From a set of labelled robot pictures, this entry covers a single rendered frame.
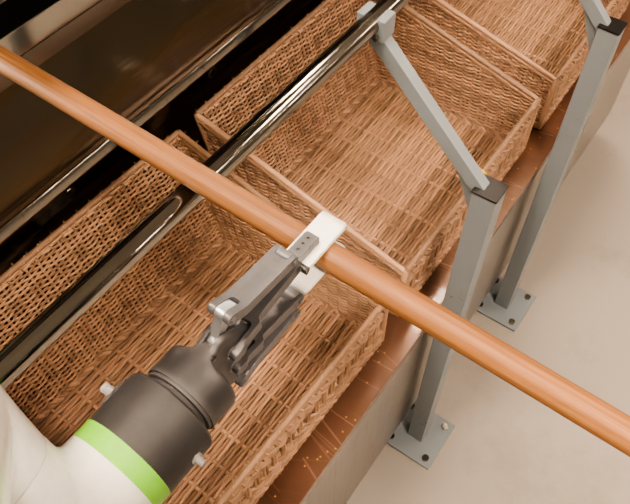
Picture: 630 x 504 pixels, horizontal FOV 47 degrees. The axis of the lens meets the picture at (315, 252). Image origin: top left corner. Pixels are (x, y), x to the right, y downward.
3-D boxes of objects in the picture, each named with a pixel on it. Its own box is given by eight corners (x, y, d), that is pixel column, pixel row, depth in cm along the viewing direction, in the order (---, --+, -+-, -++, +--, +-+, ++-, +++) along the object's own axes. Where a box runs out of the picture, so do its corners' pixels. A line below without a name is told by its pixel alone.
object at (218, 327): (197, 359, 65) (181, 337, 60) (233, 314, 67) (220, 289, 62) (217, 373, 64) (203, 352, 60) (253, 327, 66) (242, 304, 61)
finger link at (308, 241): (275, 270, 69) (273, 252, 66) (307, 236, 71) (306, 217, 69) (287, 278, 68) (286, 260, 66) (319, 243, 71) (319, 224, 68)
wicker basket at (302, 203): (204, 208, 155) (185, 112, 133) (351, 66, 182) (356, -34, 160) (399, 323, 138) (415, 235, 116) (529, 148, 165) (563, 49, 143)
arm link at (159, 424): (185, 513, 62) (167, 477, 55) (90, 435, 66) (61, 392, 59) (231, 457, 65) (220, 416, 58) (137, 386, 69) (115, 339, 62)
